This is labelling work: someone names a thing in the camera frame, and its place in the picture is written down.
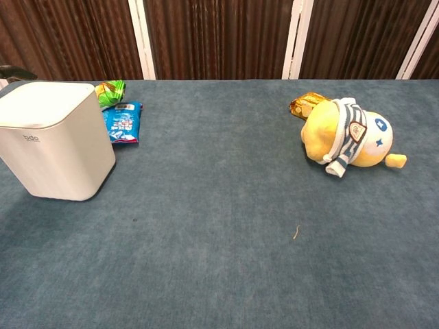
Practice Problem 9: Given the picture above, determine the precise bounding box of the white plastic trash bin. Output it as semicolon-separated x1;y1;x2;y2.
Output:
0;81;117;202

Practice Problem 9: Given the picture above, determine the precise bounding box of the yellow plush toy with scarf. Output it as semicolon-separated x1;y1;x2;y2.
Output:
300;97;408;178

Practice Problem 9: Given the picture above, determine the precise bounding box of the gold foil snack bag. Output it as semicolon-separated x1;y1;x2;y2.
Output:
288;91;333;120

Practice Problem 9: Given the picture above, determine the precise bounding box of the brown pleated screen panel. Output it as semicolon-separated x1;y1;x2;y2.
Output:
299;0;431;80
143;0;295;81
410;32;439;80
0;0;144;82

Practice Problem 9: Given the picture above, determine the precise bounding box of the blue carpet table cover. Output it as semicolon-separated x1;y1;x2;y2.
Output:
0;79;439;329

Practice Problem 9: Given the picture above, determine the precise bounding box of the white folding screen post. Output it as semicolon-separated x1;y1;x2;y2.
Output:
128;0;157;81
281;0;314;80
396;0;439;80

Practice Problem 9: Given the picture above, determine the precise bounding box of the green snack bag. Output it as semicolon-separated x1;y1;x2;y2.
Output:
95;80;127;110

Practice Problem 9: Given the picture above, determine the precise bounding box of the dark object at table edge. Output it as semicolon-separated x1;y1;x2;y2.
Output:
0;64;38;84

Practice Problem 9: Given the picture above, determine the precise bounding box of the blue snack bag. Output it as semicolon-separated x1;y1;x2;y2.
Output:
102;101;143;145

